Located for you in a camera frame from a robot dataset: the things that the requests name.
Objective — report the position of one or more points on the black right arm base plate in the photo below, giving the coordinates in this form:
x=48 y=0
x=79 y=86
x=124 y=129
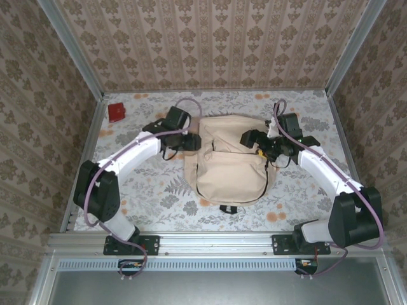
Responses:
x=280 y=244

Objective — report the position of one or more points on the floral patterned tablecloth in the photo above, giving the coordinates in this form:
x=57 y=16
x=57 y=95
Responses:
x=159 y=209

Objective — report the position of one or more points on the red wallet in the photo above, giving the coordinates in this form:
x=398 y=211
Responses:
x=116 y=112

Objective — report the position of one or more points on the aluminium corner post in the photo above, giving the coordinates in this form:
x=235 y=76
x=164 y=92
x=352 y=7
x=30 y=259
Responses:
x=73 y=47
x=353 y=47

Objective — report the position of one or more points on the beige canvas backpack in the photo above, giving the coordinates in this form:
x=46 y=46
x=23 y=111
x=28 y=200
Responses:
x=229 y=178

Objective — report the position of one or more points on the grey metal panel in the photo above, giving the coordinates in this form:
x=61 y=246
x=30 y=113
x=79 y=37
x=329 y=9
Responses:
x=206 y=289

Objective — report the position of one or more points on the aluminium side rail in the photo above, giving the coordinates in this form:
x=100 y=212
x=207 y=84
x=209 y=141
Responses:
x=92 y=136
x=341 y=133

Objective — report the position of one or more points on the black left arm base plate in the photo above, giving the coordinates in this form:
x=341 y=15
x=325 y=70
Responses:
x=152 y=244

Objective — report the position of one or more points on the long aluminium frame rail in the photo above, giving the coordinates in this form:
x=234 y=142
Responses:
x=216 y=243

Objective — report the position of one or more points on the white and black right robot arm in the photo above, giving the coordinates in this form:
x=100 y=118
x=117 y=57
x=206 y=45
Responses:
x=327 y=171

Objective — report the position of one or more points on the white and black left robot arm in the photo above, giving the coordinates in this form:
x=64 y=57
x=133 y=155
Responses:
x=130 y=152

